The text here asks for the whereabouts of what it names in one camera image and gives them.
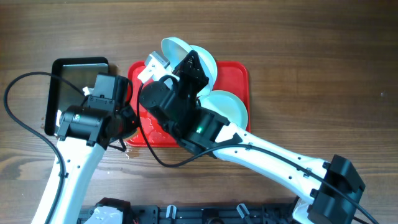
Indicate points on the black water tray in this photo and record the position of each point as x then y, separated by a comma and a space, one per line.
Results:
81, 72

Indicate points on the red plastic tray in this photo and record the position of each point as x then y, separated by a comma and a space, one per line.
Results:
232, 77

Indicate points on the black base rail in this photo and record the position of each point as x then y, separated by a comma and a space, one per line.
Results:
264, 214

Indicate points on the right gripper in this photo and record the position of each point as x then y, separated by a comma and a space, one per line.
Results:
193, 71

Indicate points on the green orange sponge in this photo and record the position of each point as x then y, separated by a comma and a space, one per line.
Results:
131, 135

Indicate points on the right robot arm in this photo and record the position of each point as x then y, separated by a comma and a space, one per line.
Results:
328, 192

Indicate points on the white plate top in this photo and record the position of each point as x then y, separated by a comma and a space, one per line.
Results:
209, 67

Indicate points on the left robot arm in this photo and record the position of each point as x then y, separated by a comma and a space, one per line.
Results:
83, 137

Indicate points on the white plate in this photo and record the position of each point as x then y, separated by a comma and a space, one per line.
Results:
209, 67
175, 50
227, 105

